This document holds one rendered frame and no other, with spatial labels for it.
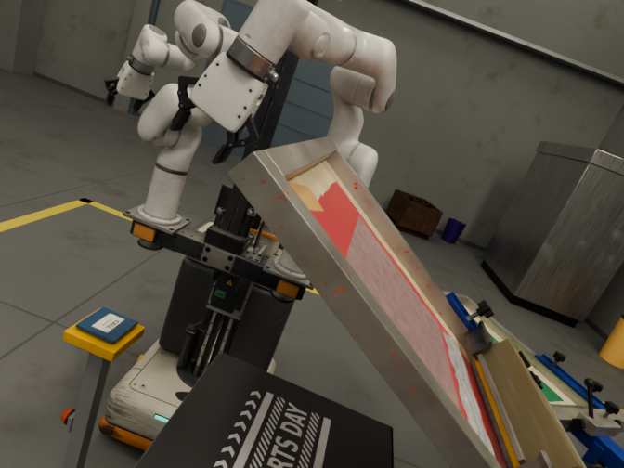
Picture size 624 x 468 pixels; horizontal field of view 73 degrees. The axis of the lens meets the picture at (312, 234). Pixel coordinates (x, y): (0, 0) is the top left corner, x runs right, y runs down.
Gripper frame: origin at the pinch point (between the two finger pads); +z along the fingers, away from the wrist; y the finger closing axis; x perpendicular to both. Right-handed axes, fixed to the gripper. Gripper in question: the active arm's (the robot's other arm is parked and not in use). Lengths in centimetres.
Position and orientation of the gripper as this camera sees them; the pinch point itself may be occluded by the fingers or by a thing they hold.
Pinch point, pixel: (198, 142)
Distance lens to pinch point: 77.6
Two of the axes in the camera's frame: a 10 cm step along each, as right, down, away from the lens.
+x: -1.7, 2.5, -9.5
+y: -7.8, -6.2, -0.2
